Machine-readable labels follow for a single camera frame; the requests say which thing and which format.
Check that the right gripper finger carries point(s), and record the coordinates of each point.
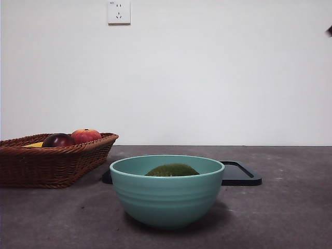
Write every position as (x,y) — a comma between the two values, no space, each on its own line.
(329,31)

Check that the green avocado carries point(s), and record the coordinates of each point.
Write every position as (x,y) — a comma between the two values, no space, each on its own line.
(172,169)

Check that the teal ceramic bowl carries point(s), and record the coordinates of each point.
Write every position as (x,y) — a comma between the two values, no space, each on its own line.
(166,199)

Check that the dark rectangular tray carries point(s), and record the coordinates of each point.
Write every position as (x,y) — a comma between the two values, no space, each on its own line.
(241,180)

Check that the red apple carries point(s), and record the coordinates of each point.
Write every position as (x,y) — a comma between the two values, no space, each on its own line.
(86,135)

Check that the dark red plum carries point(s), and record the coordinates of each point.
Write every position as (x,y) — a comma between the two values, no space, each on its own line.
(58,140)

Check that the brown wicker basket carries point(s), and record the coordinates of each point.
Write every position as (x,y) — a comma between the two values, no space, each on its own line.
(46,166)

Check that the yellow banana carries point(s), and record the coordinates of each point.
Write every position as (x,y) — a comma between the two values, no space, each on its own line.
(35,145)

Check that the white wall power socket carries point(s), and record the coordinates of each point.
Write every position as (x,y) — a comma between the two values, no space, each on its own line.
(119,19)

